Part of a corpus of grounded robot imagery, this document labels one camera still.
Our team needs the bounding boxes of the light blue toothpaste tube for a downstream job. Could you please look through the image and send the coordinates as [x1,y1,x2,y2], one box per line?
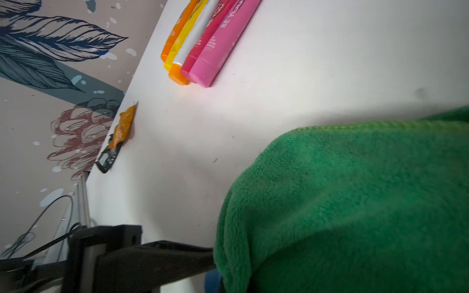
[204,269,222,293]

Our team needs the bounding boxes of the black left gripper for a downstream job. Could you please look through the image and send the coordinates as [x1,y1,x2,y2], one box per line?
[1,225,215,293]

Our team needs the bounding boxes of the yellow toothpaste tube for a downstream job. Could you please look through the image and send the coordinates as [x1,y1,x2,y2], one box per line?
[164,0,210,72]

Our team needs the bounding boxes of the orange snack wrapper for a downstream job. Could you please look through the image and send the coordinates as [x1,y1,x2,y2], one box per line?
[95,102,138,174]

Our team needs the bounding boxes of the green microfibre cloth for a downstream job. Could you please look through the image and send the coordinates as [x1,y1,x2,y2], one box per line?
[214,108,469,293]

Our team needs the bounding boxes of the dark pink toothpaste tube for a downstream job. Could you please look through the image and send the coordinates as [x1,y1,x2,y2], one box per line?
[181,0,236,83]

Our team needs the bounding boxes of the light pink toothpaste tube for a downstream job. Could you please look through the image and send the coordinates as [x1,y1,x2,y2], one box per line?
[189,0,261,88]

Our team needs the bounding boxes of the orange toothpaste tube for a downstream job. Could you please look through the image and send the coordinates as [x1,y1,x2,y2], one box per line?
[161,0,199,62]

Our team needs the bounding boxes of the white orange-capped toothpaste tube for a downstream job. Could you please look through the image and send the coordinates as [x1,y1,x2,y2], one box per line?
[164,0,219,85]

